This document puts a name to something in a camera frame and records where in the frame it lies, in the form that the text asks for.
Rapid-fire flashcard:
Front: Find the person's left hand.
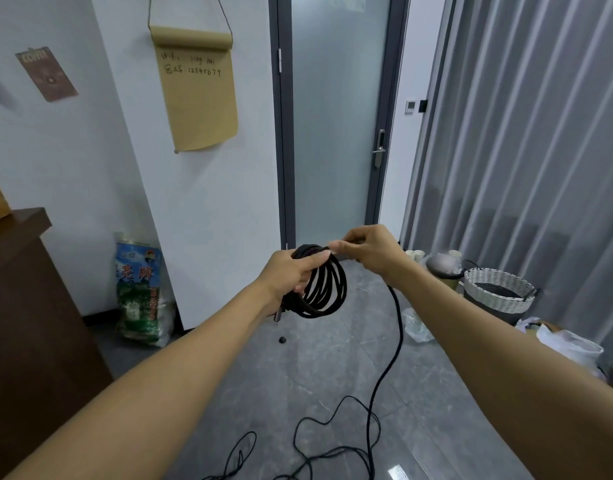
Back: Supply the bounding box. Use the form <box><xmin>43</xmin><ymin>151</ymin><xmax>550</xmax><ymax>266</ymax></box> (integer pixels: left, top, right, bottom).
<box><xmin>256</xmin><ymin>248</ymin><xmax>331</xmax><ymax>311</ymax></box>

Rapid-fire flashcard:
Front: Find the person's right hand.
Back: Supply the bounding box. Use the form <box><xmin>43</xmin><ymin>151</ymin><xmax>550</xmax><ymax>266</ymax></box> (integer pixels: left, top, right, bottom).
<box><xmin>328</xmin><ymin>225</ymin><xmax>412</xmax><ymax>286</ymax></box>

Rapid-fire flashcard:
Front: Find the black cable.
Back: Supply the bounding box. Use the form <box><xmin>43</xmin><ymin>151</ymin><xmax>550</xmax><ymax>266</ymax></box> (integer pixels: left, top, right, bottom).
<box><xmin>202</xmin><ymin>244</ymin><xmax>404</xmax><ymax>480</ymax></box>

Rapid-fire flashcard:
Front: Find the person's left forearm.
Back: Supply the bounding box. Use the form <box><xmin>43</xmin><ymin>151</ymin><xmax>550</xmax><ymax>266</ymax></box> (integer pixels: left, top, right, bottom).
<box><xmin>2</xmin><ymin>280</ymin><xmax>279</xmax><ymax>480</ymax></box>

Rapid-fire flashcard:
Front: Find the person's right forearm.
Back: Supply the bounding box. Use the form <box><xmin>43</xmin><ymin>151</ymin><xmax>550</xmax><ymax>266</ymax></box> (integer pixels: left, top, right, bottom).
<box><xmin>385</xmin><ymin>255</ymin><xmax>613</xmax><ymax>480</ymax></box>

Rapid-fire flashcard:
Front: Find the grey round kettle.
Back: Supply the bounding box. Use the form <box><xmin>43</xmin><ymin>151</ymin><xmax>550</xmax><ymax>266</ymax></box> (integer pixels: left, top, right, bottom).
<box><xmin>425</xmin><ymin>253</ymin><xmax>466</xmax><ymax>290</ymax></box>

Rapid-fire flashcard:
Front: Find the clear plastic bag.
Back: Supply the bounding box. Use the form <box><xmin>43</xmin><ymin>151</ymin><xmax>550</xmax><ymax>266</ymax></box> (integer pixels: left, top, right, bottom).
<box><xmin>401</xmin><ymin>308</ymin><xmax>435</xmax><ymax>344</ymax></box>

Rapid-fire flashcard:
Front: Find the frosted glass door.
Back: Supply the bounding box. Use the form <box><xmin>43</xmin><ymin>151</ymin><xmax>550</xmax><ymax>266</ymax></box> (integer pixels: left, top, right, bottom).
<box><xmin>268</xmin><ymin>0</ymin><xmax>411</xmax><ymax>248</ymax></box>

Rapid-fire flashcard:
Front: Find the white woven waste basket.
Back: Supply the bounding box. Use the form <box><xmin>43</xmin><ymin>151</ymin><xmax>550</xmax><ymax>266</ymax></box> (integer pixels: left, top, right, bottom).
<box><xmin>461</xmin><ymin>268</ymin><xmax>539</xmax><ymax>326</ymax></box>

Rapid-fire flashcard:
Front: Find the printed rice bag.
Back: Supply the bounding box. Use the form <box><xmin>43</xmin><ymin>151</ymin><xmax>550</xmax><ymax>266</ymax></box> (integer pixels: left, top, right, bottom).
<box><xmin>115</xmin><ymin>234</ymin><xmax>176</xmax><ymax>348</ymax></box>

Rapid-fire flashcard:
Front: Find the grey curtain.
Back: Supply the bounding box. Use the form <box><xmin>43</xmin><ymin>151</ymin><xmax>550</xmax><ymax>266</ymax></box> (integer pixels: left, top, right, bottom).
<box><xmin>399</xmin><ymin>0</ymin><xmax>613</xmax><ymax>363</ymax></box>

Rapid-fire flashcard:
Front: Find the white plastic bag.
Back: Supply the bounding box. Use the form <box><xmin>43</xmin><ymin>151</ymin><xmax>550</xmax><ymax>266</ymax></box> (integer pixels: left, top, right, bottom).
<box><xmin>515</xmin><ymin>317</ymin><xmax>608</xmax><ymax>381</ymax></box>

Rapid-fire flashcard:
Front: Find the dark wooden cabinet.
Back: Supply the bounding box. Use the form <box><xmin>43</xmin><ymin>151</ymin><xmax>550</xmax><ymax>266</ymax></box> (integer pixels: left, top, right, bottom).
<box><xmin>0</xmin><ymin>208</ymin><xmax>114</xmax><ymax>480</ymax></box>

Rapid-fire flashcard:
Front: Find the silver door handle lock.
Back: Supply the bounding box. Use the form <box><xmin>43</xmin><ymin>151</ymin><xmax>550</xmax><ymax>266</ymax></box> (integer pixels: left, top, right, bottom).
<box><xmin>371</xmin><ymin>129</ymin><xmax>387</xmax><ymax>169</ymax></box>

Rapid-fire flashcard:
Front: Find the brown paper wall scroll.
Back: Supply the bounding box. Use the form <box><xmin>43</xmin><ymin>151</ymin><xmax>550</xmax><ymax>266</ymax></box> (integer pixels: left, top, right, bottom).
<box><xmin>148</xmin><ymin>0</ymin><xmax>239</xmax><ymax>154</ymax></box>

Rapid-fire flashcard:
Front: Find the brown wall poster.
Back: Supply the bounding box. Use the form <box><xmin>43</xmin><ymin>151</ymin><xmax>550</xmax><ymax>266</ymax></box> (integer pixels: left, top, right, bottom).
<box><xmin>15</xmin><ymin>46</ymin><xmax>79</xmax><ymax>103</ymax></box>

